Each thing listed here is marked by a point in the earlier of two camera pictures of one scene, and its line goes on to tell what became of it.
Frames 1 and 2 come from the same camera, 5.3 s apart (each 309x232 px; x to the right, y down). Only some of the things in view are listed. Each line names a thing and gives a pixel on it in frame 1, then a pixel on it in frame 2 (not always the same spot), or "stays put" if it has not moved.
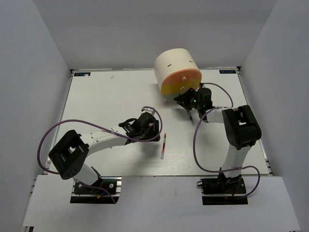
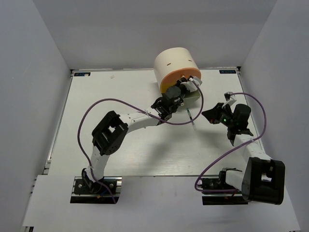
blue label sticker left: [81, 74] stays put
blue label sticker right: [227, 71] stays put
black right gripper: [184, 99] -> [213, 114]
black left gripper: [156, 129] -> [178, 83]
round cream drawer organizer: [177, 72] stays put
